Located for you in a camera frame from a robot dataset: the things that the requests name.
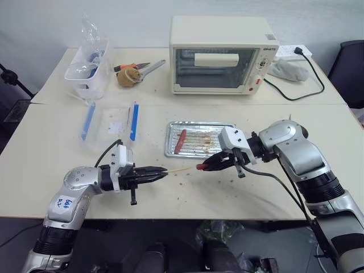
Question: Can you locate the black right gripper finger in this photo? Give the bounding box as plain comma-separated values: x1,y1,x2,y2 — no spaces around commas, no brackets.
202,151,230,169
200,162,233,172

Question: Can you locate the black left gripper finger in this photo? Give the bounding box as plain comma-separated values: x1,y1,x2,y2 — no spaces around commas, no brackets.
136,173,165,183
135,166,169,175

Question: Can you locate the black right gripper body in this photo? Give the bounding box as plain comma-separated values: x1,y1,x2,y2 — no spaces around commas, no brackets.
225,147,251,179

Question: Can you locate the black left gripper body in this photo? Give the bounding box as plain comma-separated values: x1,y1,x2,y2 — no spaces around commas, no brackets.
119,166,142,206

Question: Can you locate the wooden skewer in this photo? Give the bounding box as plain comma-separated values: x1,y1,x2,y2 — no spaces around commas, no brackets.
166,167,195,175
65,90,89,106

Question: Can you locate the silver metal baking tray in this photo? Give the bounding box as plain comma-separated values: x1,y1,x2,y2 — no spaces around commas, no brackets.
164,120,237,159

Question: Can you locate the green crumpled plastic bag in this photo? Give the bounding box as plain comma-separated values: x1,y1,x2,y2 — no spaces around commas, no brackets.
195,220,246,243

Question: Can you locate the dark rounded shape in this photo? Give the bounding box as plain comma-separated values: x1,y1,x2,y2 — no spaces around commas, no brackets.
142,240,238,273

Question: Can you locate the silver metal wrench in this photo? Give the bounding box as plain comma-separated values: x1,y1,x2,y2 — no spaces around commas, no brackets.
138,59,167,84

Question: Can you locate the white cloth glove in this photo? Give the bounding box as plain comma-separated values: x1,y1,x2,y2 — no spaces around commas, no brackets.
266,57,310,84

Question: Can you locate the white plastic basket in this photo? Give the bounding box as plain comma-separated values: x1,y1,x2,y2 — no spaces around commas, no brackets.
64,38,111,101

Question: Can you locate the white power strip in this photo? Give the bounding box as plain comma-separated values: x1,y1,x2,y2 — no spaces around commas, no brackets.
275,43,312,61

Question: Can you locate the cream toaster oven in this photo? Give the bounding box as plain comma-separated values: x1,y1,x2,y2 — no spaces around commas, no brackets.
168,15,280,96

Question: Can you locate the blue item in basket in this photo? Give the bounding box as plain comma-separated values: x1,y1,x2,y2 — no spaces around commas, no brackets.
86,48,105,80

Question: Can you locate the black office chair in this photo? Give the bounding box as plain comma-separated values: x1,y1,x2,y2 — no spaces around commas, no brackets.
326,39,364,110

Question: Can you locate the clear plastic bag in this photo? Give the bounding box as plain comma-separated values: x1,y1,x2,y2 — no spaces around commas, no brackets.
80,13,111,57

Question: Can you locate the black tripod stand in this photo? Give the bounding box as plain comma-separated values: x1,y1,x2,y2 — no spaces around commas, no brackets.
0,63,36,99

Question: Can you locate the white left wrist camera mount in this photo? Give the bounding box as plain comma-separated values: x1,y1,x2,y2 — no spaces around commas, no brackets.
109,144,136,191

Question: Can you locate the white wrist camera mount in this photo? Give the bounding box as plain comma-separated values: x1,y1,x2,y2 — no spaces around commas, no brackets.
109,144,136,191
217,126,258,166

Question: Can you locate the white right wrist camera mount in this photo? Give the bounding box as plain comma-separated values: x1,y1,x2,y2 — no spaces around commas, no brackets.
217,126,258,166

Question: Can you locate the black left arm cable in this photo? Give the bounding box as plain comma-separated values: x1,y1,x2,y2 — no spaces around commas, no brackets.
94,138,122,168

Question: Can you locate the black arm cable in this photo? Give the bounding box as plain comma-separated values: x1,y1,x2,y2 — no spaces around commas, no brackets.
242,164,344,270
94,138,122,168

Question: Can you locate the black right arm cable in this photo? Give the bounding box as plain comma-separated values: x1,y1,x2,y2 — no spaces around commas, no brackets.
242,164,344,270

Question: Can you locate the black power cord with plug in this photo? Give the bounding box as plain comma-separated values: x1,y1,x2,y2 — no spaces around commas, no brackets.
262,46,325,102

